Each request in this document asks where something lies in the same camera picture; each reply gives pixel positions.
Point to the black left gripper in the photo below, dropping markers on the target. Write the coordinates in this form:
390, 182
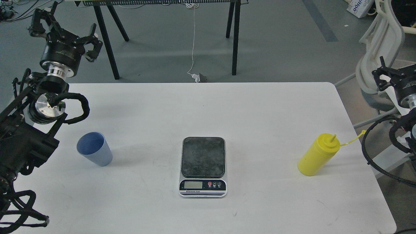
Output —
65, 51

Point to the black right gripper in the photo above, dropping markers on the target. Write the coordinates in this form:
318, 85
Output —
404, 86

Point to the blue plastic cup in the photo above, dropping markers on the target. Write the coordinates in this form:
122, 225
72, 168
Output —
95, 148

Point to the yellow squeeze bottle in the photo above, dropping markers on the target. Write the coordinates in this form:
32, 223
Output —
322, 150

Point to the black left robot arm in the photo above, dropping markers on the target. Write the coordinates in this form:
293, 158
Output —
41, 106

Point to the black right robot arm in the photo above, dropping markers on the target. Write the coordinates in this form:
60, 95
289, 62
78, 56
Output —
402, 132

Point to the digital kitchen scale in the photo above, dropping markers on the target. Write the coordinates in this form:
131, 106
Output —
203, 168

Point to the white office chair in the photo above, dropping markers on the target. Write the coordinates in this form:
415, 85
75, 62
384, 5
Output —
383, 40

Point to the white printed bag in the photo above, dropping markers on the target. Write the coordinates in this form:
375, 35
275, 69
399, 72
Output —
359, 8

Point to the white power adapter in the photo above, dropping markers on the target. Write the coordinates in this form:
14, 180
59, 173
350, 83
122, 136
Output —
199, 78

